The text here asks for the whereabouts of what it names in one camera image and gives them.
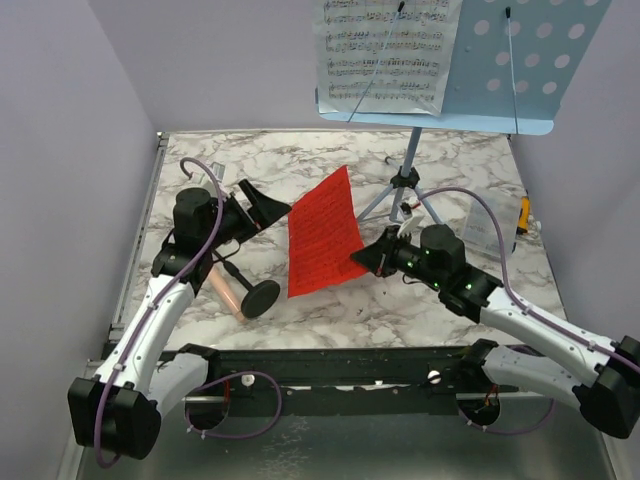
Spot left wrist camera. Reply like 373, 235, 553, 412
210, 162, 225, 182

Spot pink microphone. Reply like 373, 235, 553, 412
208, 267, 246, 323

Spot sheet music red folder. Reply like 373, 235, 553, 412
312, 0, 462, 116

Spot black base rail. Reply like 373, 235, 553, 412
183, 347, 492, 424

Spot clear plastic box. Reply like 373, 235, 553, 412
460, 187, 521, 260

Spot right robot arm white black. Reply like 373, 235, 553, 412
350, 225, 639, 439

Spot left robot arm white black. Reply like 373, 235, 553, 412
67, 180, 291, 460

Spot yellow blue tool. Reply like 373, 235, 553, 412
516, 196, 531, 235

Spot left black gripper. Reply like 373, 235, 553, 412
203, 179, 291, 251

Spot light blue music stand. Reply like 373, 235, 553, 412
315, 1, 609, 222

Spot black microphone stand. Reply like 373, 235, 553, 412
214, 250, 281, 319

